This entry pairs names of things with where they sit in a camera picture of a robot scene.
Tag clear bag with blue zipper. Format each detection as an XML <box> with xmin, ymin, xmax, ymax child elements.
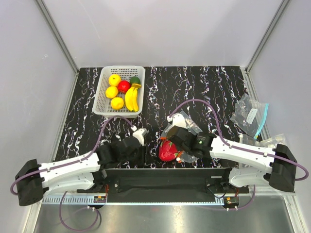
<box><xmin>230</xmin><ymin>94</ymin><xmax>269</xmax><ymax>139</ymax></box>

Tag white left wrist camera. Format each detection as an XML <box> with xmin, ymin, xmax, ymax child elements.
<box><xmin>132</xmin><ymin>128</ymin><xmax>148</xmax><ymax>146</ymax></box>

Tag small yellow fruit middle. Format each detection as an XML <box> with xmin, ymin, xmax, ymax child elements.
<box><xmin>110</xmin><ymin>97</ymin><xmax>124</xmax><ymax>110</ymax></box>

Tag black marble pattern mat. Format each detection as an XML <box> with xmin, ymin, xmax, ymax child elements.
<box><xmin>54</xmin><ymin>66</ymin><xmax>247</xmax><ymax>168</ymax></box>

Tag white slotted cable duct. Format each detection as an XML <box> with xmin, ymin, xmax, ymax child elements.
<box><xmin>42</xmin><ymin>195</ymin><xmax>106</xmax><ymax>205</ymax></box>

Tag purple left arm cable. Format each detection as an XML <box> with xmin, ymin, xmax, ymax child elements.
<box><xmin>9</xmin><ymin>116</ymin><xmax>137</xmax><ymax>195</ymax></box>

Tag yellow banana bunch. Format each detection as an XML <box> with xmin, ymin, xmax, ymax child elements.
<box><xmin>125</xmin><ymin>83</ymin><xmax>141</xmax><ymax>112</ymax></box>

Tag yellow orange fruit top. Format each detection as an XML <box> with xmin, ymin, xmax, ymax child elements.
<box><xmin>108</xmin><ymin>74</ymin><xmax>121</xmax><ymax>87</ymax></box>

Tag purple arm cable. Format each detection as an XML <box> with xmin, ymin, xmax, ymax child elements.
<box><xmin>167</xmin><ymin>99</ymin><xmax>309</xmax><ymax>182</ymax></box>
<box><xmin>9</xmin><ymin>116</ymin><xmax>137</xmax><ymax>195</ymax></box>

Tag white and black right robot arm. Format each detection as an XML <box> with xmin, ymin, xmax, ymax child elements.
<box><xmin>165</xmin><ymin>126</ymin><xmax>297</xmax><ymax>193</ymax></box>

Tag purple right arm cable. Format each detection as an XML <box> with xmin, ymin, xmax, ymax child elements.
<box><xmin>167</xmin><ymin>99</ymin><xmax>309</xmax><ymax>182</ymax></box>

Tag purple floor cable loop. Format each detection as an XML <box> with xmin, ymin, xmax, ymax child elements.
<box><xmin>59</xmin><ymin>191</ymin><xmax>102</xmax><ymax>231</ymax></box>

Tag clear bag of round items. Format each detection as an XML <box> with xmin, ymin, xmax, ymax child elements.
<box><xmin>240</xmin><ymin>134</ymin><xmax>288</xmax><ymax>149</ymax></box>

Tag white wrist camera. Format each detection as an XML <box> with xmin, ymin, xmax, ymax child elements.
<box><xmin>132</xmin><ymin>128</ymin><xmax>148</xmax><ymax>146</ymax></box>
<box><xmin>167</xmin><ymin>113</ymin><xmax>187</xmax><ymax>129</ymax></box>

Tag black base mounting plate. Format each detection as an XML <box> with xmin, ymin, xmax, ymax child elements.
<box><xmin>77</xmin><ymin>168</ymin><xmax>249</xmax><ymax>204</ymax></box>

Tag white plastic perforated basket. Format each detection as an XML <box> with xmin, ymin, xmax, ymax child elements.
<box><xmin>92</xmin><ymin>66</ymin><xmax>145</xmax><ymax>118</ymax></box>

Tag green avocado fruit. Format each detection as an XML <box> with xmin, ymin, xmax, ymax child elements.
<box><xmin>130</xmin><ymin>76</ymin><xmax>141</xmax><ymax>84</ymax></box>

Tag red apple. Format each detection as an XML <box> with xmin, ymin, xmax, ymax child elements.
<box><xmin>118</xmin><ymin>80</ymin><xmax>131</xmax><ymax>94</ymax></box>

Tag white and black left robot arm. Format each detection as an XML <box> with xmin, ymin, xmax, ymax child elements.
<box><xmin>11</xmin><ymin>136</ymin><xmax>145</xmax><ymax>206</ymax></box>

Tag clear bag with orange zipper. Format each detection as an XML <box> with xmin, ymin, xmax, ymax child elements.
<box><xmin>160</xmin><ymin>111</ymin><xmax>202</xmax><ymax>163</ymax></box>

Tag pink dragon fruit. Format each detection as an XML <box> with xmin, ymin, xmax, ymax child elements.
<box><xmin>159</xmin><ymin>139</ymin><xmax>182</xmax><ymax>162</ymax></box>

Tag yellow lemon fruit lower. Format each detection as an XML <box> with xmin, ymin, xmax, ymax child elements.
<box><xmin>105</xmin><ymin>86</ymin><xmax>119</xmax><ymax>99</ymax></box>

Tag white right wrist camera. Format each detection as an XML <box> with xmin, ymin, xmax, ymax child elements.
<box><xmin>167</xmin><ymin>113</ymin><xmax>187</xmax><ymax>129</ymax></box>

